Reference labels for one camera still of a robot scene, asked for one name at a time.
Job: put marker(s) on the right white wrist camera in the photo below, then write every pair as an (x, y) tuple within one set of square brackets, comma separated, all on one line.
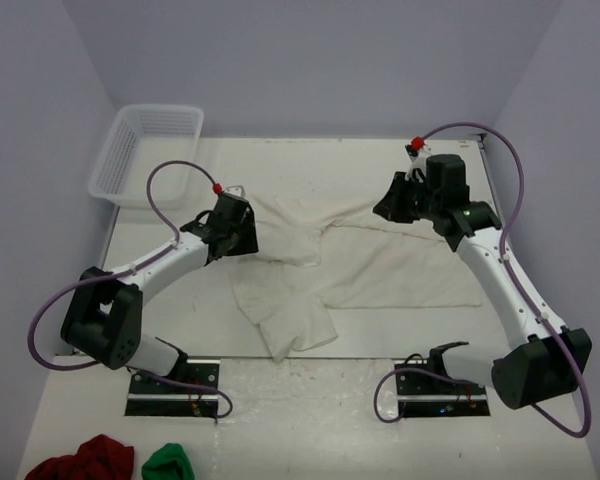
[(418, 152)]

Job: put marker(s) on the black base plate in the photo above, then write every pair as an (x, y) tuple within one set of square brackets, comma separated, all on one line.
[(148, 397), (420, 396)]

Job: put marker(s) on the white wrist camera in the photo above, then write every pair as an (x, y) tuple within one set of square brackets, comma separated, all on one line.
[(235, 190), (418, 152)]

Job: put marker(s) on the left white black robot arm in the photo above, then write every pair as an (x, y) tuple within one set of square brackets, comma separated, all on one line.
[(105, 316)]

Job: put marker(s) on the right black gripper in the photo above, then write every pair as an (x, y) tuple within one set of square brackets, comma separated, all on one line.
[(390, 207)]

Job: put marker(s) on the red t shirt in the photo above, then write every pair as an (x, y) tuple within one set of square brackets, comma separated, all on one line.
[(98, 458)]

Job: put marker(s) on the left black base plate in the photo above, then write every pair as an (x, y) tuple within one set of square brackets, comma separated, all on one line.
[(148, 397)]

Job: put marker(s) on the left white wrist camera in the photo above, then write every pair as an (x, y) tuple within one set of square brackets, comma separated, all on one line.
[(235, 190)]

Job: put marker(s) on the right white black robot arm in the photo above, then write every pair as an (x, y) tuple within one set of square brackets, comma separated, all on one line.
[(545, 356)]

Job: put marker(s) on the white t shirt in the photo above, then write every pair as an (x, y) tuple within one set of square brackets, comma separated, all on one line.
[(318, 256)]

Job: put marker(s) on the white plastic basket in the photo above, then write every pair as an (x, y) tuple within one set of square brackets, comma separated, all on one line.
[(142, 137)]

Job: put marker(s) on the green t shirt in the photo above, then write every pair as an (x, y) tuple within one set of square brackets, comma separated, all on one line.
[(170, 462)]

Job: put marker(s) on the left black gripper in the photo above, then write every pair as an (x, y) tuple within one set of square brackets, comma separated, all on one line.
[(248, 243)]

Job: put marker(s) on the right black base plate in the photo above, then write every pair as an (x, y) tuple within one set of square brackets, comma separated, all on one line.
[(420, 396)]

